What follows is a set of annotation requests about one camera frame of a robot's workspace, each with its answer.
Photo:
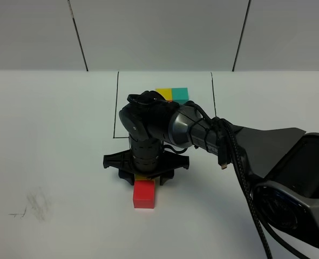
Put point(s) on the template yellow cube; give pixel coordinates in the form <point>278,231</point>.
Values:
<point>165,92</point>

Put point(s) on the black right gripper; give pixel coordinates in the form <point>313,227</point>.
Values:
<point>151,158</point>

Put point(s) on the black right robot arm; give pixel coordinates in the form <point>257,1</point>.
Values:
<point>277,170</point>

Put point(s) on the template teal cube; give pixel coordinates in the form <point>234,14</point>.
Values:
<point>180,95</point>

